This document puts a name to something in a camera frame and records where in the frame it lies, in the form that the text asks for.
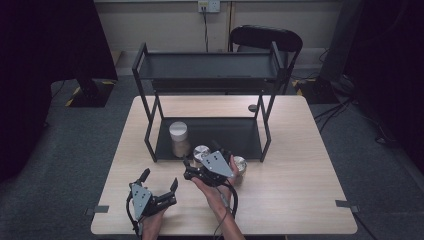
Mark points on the dark curtain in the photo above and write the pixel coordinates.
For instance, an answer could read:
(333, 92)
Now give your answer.
(40, 66)
(393, 66)

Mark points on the black chair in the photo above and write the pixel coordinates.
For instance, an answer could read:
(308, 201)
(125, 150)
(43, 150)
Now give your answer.
(266, 36)

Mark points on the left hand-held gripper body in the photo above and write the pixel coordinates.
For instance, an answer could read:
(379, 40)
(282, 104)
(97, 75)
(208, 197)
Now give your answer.
(141, 200)

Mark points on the person's left hand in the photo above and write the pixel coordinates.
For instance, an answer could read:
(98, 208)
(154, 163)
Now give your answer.
(153, 226)

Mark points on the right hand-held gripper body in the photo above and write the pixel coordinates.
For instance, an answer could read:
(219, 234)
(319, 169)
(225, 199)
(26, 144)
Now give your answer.
(216, 165)

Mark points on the person's right hand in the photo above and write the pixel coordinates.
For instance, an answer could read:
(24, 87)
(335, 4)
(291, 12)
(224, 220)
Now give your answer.
(213, 195)

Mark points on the dark stand with base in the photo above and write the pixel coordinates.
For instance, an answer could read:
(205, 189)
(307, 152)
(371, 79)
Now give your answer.
(340, 43)

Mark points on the silver tin can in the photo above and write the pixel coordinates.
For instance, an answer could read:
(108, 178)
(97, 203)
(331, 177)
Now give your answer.
(201, 153)

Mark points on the black metal two-tier rack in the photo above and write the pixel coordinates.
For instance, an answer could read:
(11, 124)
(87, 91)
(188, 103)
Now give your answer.
(208, 83)

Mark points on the grey table bracket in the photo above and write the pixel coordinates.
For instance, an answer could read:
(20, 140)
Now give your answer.
(96, 210)
(346, 204)

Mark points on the white wall socket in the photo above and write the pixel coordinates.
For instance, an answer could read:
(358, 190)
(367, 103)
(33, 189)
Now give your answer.
(209, 5)

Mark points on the gold-topped tin can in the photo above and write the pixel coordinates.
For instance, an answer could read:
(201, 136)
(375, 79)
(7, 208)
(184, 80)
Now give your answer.
(240, 165)

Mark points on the black stand base, yellow tape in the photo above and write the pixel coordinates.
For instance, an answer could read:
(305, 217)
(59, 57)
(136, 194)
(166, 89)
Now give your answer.
(93, 95)

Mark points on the dark round table grommet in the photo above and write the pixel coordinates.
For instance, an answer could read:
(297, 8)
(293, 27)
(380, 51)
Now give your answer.
(252, 107)

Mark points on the white-lid jar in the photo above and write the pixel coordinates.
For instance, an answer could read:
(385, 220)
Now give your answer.
(179, 136)

